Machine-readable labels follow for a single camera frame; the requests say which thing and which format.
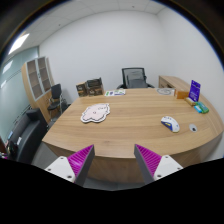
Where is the wooden cabinet with glass doors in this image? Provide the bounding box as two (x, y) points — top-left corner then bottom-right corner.
(21, 57), (52, 123)

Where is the wooden side desk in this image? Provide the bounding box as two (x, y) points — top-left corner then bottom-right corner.
(159, 76), (190, 91)

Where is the black leather sofa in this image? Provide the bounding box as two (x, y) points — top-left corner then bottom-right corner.
(7, 108), (48, 164)

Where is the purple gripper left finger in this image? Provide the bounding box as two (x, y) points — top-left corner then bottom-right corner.
(46, 145), (95, 186)

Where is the small orange wooden box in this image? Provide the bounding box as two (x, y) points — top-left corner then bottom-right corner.
(176, 90), (189, 99)

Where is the dark cardboard box right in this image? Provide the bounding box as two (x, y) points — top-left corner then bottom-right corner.
(86, 78), (103, 96)

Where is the black mesh office chair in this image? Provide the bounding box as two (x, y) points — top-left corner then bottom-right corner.
(118, 67), (153, 89)

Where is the ceiling light panel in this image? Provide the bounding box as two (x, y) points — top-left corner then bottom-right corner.
(9, 33), (29, 54)

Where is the green and blue packet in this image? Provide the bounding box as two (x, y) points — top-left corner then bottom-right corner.
(194, 102), (209, 114)

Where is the black side chair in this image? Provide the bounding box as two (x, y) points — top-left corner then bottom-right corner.
(48, 84), (62, 112)

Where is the round white coaster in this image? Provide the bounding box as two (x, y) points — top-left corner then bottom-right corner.
(156, 88), (175, 96)

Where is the purple standing sign card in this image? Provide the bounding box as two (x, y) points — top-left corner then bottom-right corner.
(188, 80), (201, 102)

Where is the pink cartoon mouse pad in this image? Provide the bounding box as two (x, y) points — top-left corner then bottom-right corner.
(80, 103), (110, 123)

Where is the round grey cable grommet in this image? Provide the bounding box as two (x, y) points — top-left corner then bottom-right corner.
(189, 124), (197, 132)

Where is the white and blue computer mouse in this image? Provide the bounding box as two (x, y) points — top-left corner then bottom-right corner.
(161, 116), (180, 133)

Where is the green and white leaflet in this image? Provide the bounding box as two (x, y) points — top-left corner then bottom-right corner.
(104, 89), (126, 97)

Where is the dark cardboard box left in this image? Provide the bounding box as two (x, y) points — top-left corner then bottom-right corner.
(76, 82), (88, 97)

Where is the dark cardboard box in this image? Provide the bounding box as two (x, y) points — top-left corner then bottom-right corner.
(86, 78), (103, 96)
(76, 82), (88, 97)

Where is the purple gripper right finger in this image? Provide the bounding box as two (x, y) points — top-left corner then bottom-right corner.
(134, 144), (182, 184)

